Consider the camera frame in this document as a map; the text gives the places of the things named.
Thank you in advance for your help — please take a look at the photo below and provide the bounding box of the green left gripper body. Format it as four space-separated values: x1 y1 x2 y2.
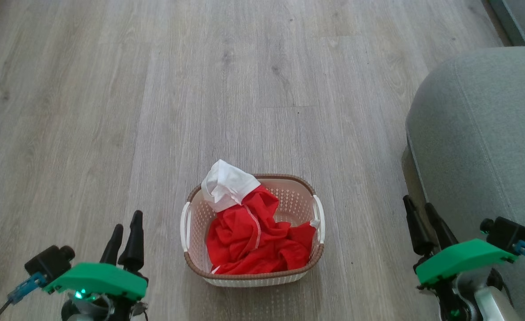
44 262 148 321

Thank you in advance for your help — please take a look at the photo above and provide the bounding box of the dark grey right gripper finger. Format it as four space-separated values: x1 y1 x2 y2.
402 195 435 256
425 203 459 251

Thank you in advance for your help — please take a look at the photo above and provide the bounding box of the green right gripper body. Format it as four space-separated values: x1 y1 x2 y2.
416 239 517 321

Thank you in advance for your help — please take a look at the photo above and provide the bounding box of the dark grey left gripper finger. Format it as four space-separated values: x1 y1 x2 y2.
118 210 145 273
100 224 124 265

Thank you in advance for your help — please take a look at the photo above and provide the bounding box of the red and white garment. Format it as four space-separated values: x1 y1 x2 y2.
201 159 279 223

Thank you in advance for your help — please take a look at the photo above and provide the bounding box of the red white-striped garment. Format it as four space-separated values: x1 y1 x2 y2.
207 196 321 275

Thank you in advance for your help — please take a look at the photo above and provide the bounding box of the grey fabric sofa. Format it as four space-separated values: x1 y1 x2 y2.
405 46 525 321

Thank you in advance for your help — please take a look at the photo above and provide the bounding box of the white brown-rimmed laundry basket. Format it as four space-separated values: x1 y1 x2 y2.
180 173 326 287

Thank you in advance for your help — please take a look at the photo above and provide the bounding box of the blue left camera connector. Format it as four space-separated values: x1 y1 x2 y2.
7 272 47 305

